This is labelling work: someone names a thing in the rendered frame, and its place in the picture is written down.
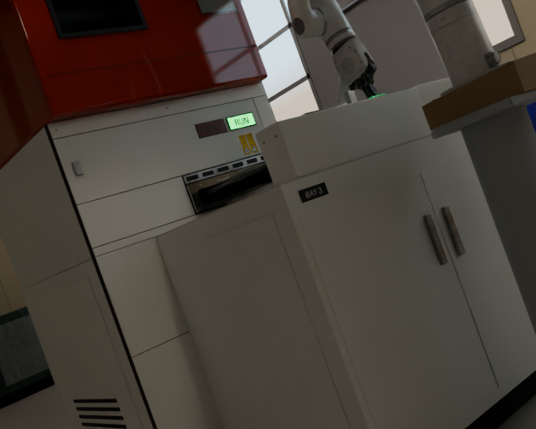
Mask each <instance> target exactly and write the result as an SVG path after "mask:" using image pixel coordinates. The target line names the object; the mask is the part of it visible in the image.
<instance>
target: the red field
mask: <svg viewBox="0 0 536 429"><path fill-rule="evenodd" d="M197 130H198V132H199V134H200V137H203V136H206V135H210V134H216V133H220V132H224V131H226V128H225V125H224V122H223V119H222V120H219V121H215V122H211V123H204V124H200V125H197Z"/></svg>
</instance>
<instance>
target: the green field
mask: <svg viewBox="0 0 536 429"><path fill-rule="evenodd" d="M227 120H228V122H229V124H230V127H231V129H237V128H241V127H245V126H248V125H252V124H255V121H254V117H253V114H252V113H249V114H245V115H241V116H237V117H230V118H227Z"/></svg>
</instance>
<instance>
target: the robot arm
mask: <svg viewBox="0 0 536 429"><path fill-rule="evenodd" d="M414 1H415V2H416V4H417V5H418V7H419V10H420V13H421V14H422V16H423V19H424V21H425V24H426V26H427V28H428V30H429V33H430V35H431V38H432V40H433V42H434V44H435V46H436V49H437V51H438V54H439V55H440V57H441V60H442V63H443V65H444V67H445V69H446V71H447V74H448V76H449V78H450V81H451V83H452V85H453V87H452V88H450V89H447V90H446V91H444V92H442V93H441V96H444V95H445V94H448V93H450V92H452V91H454V90H455V89H458V88H460V87H462V86H464V85H466V84H467V83H469V82H471V81H473V80H475V79H477V78H479V77H481V76H483V75H485V74H487V73H489V72H491V71H493V70H495V69H497V68H499V67H501V66H503V65H505V64H507V62H505V63H504V64H501V65H500V61H501V56H500V54H499V53H497V52H496V51H494V49H493V46H492V44H491V42H490V40H489V38H488V35H487V33H486V31H485V28H484V26H483V24H482V21H481V19H480V17H479V14H478V13H477V11H476V7H475V5H474V3H473V2H472V0H414ZM287 2H288V12H289V15H290V18H291V21H292V24H293V28H294V30H295V32H296V34H297V35H298V36H299V37H300V38H303V39H308V38H313V37H320V38H322V40H323V41H324V42H325V44H326V45H327V47H328V52H329V53H333V56H332V58H333V61H334V65H335V68H336V70H337V72H338V74H339V77H340V79H341V81H342V83H343V84H344V85H345V86H346V87H347V86H349V87H350V90H351V91H353V90H356V89H360V90H362V91H363V93H364V94H365V95H366V97H367V99H369V98H371V97H374V96H377V95H379V94H378V91H377V90H376V88H375V87H374V85H373V83H374V81H373V75H374V73H375V72H376V70H377V68H376V66H375V63H374V61H373V58H372V56H371V55H370V53H369V52H368V51H367V49H366V48H365V47H364V45H363V44H362V43H361V42H360V41H359V40H358V39H357V38H356V34H355V32H354V31H353V30H352V28H351V26H350V24H349V22H348V21H347V19H346V18H345V16H344V14H343V12H342V10H341V9H340V7H339V5H338V4H337V2H336V0H287Z"/></svg>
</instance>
